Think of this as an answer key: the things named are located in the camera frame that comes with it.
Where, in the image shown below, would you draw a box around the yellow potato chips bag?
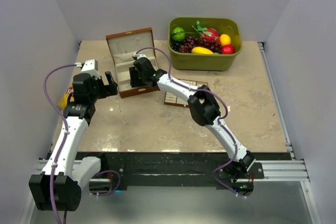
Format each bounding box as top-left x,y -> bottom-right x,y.
58,86 -> 74,110

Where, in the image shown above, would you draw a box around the green toy melon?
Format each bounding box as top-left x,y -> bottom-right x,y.
171,27 -> 186,42

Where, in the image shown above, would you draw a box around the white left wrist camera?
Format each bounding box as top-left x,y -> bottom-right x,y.
80,59 -> 100,79

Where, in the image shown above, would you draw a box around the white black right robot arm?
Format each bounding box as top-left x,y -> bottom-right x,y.
133,54 -> 256,178

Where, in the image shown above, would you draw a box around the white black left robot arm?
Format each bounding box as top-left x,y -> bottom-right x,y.
29,71 -> 118,211

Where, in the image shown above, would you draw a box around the yellow orange toy lemon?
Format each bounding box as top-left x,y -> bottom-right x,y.
219,34 -> 232,46

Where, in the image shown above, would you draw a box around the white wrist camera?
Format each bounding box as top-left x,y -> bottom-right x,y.
132,52 -> 147,60
80,59 -> 100,79

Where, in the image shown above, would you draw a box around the brown jewelry box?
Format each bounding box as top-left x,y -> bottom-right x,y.
106,27 -> 158,98

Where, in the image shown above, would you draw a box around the green plastic fruit bin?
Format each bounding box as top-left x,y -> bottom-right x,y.
169,17 -> 242,71

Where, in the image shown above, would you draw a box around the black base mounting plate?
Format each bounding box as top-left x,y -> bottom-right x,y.
72,151 -> 264,196

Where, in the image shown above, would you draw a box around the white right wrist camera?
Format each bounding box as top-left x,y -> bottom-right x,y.
132,52 -> 147,60

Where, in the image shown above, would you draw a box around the red toy apple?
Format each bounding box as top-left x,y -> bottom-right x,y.
221,45 -> 235,55

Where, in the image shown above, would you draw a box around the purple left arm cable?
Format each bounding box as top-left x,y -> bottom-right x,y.
43,62 -> 82,224

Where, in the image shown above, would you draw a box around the purple toy grapes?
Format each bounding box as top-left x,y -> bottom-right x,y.
170,37 -> 222,54

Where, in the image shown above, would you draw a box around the yellow toy mango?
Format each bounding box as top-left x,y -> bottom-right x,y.
192,47 -> 213,55

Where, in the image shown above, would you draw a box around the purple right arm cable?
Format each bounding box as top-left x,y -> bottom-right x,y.
132,47 -> 248,199

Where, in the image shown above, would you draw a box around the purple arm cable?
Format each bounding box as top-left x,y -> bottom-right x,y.
43,62 -> 82,224
132,47 -> 248,199

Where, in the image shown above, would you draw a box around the aluminium frame rail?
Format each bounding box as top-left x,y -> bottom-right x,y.
34,41 -> 311,183

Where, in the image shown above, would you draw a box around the brown ring earring tray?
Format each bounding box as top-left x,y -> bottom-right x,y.
159,78 -> 208,108

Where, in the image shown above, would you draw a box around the silver chain necklace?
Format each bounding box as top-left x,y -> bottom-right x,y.
114,97 -> 130,126

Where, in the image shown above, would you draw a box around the pink toy dragon fruit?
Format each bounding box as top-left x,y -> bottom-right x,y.
192,21 -> 220,42

